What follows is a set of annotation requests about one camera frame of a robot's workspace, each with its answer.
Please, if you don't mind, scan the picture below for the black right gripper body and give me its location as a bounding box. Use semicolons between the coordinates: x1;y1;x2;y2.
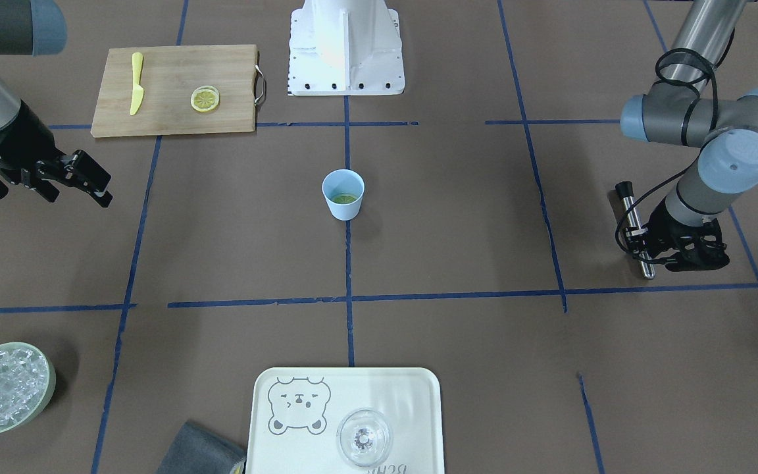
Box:
0;102;64;202

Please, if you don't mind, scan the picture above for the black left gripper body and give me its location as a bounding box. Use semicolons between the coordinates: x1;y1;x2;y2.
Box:
644;200;729;272

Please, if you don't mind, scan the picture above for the lemon slice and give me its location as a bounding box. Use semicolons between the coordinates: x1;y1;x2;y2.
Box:
190;85;220;113
330;193;358;206

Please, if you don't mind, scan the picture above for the light blue plastic cup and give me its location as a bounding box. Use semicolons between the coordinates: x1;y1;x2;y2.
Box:
322;170;366;221

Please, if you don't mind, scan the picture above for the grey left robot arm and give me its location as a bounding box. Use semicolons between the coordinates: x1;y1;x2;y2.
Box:
615;1;758;280

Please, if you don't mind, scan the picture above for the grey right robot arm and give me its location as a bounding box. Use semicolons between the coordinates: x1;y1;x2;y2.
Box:
0;1;113;207

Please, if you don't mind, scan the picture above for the lemon slice on board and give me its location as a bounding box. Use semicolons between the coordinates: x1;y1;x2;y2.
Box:
190;85;220;113

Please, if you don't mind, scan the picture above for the yellow plastic knife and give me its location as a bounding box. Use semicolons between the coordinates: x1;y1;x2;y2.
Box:
129;51;145;116

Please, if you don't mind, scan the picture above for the wooden cutting board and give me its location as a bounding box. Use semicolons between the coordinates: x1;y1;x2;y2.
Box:
91;45;259;138

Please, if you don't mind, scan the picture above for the green bowl of ice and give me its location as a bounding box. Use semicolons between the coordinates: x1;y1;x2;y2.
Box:
0;342;57;434

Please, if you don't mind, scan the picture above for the folded grey cloth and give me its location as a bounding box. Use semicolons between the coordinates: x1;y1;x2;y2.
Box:
156;422;247;473

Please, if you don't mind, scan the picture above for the cream bear serving tray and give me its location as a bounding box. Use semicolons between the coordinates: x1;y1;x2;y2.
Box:
245;368;445;473

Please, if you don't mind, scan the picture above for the clear wine glass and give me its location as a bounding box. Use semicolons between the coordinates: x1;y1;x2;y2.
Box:
337;408;392;469

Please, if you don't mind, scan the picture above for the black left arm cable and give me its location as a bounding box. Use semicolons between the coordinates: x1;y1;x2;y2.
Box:
615;47;720;257

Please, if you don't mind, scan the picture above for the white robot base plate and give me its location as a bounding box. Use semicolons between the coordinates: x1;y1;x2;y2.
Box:
287;1;406;97

